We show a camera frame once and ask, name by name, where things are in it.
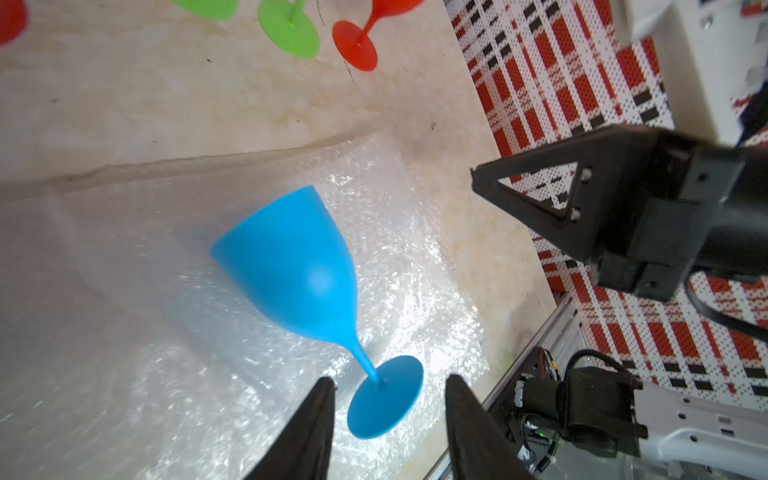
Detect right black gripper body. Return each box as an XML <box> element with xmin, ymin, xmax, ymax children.
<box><xmin>590</xmin><ymin>134</ymin><xmax>767</xmax><ymax>301</ymax></box>

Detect green glass bundle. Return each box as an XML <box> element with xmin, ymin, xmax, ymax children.
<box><xmin>258</xmin><ymin>0</ymin><xmax>321</xmax><ymax>59</ymax></box>

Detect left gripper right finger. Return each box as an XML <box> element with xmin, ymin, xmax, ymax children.
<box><xmin>445</xmin><ymin>374</ymin><xmax>534</xmax><ymax>479</ymax></box>

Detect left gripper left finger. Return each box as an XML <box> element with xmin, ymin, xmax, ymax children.
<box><xmin>244</xmin><ymin>377</ymin><xmax>336</xmax><ymax>480</ymax></box>

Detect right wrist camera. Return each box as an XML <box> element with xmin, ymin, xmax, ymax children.
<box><xmin>610</xmin><ymin>1</ymin><xmax>767</xmax><ymax>146</ymax></box>

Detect red plastic wine glass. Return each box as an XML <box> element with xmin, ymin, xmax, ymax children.
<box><xmin>332</xmin><ymin>0</ymin><xmax>423</xmax><ymax>72</ymax></box>

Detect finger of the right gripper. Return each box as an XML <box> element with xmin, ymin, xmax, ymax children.
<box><xmin>471</xmin><ymin>124</ymin><xmax>660</xmax><ymax>262</ymax></box>

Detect light blue glass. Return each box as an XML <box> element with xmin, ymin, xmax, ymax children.
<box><xmin>211</xmin><ymin>186</ymin><xmax>425</xmax><ymax>440</ymax></box>

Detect red glass bundle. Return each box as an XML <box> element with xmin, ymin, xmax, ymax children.
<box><xmin>0</xmin><ymin>0</ymin><xmax>28</xmax><ymax>46</ymax></box>

